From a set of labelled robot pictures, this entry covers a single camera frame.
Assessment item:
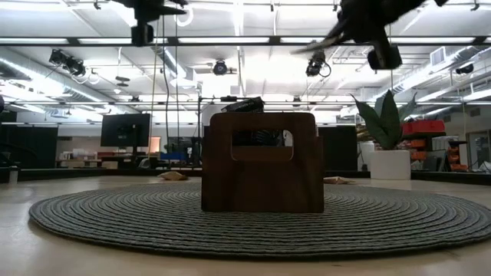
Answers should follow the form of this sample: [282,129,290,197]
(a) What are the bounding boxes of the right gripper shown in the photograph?
[290,0,429,54]

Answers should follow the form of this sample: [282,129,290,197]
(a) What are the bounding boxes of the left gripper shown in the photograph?
[113,0,188,22]

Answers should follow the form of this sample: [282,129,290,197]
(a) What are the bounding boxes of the dark blueberry tea packet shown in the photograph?
[220,96,266,113]

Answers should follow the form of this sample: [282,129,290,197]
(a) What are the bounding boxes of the wooden tea organizer box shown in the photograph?
[200,111,325,214]

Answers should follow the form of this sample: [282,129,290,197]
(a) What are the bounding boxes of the tan tea packet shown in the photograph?
[157,170,189,182]

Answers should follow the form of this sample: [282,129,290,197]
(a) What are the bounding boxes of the white cylinder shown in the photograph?
[356,142,376,173]

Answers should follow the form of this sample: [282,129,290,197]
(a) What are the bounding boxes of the black monitor on stand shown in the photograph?
[100,112,152,166]

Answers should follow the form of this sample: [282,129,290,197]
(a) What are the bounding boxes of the red storage bins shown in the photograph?
[400,120,447,136]

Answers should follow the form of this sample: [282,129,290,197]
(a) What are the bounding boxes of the black background robot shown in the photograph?
[163,136,203,166]

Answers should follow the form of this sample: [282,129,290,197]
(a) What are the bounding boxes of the snake plant in white pot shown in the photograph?
[351,90,419,181]

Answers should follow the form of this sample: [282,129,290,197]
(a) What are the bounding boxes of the shelf with orange bins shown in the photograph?
[409,133,470,173]

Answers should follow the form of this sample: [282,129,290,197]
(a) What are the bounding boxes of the round grey woven mat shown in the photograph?
[28,182,491,263]

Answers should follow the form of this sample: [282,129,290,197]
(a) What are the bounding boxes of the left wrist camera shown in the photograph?
[130,21,155,48]

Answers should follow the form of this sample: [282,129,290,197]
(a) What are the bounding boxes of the black overhead frame bar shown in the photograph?
[0,35,491,48]

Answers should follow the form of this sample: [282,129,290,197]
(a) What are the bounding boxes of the thin yellowish hanging rope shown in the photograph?
[147,18,160,158]

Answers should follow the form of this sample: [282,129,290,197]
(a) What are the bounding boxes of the black aluminium table frame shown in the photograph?
[0,165,491,188]

